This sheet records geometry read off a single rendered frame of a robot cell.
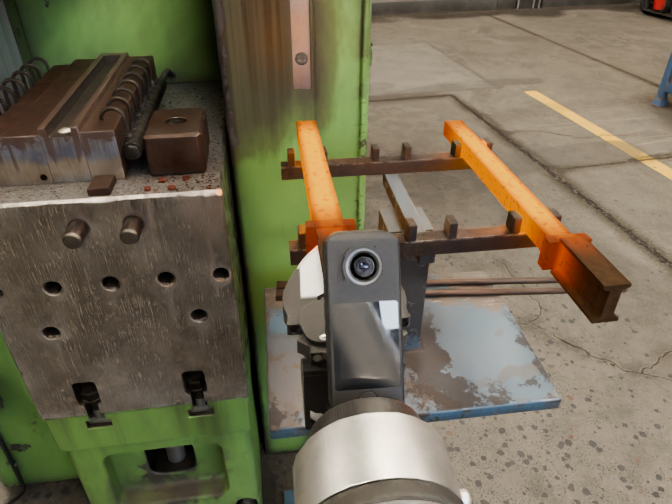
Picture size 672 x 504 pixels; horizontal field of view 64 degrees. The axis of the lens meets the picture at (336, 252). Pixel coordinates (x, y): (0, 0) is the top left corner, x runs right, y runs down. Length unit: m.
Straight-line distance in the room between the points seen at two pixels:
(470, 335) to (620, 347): 1.25
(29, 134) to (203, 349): 0.44
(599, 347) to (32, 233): 1.71
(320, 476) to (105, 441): 0.93
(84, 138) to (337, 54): 0.42
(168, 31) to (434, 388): 0.92
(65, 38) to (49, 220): 0.56
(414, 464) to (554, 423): 1.47
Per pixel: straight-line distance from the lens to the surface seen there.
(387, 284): 0.32
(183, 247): 0.86
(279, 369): 0.80
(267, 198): 1.04
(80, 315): 0.97
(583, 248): 0.58
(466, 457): 1.60
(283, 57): 0.95
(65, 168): 0.90
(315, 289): 0.41
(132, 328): 0.97
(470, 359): 0.83
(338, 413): 0.32
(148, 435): 1.18
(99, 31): 1.32
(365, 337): 0.33
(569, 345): 2.01
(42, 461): 1.62
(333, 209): 0.53
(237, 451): 1.23
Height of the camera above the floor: 1.28
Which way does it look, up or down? 34 degrees down
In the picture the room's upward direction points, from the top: straight up
